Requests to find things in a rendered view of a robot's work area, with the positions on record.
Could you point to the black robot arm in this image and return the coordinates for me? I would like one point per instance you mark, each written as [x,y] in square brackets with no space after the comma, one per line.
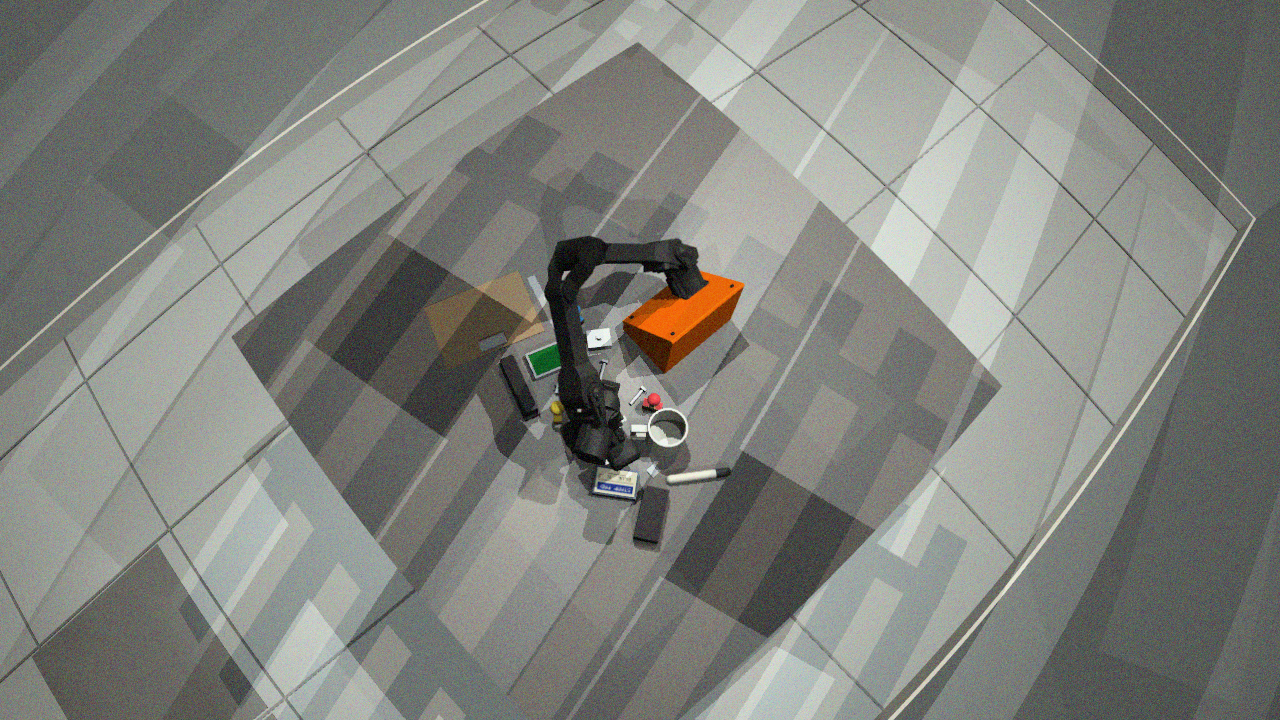
[579,385]

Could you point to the white flat bar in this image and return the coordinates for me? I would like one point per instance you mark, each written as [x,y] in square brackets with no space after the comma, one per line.
[540,296]

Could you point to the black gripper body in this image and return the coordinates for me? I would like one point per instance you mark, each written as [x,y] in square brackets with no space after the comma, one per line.
[621,454]

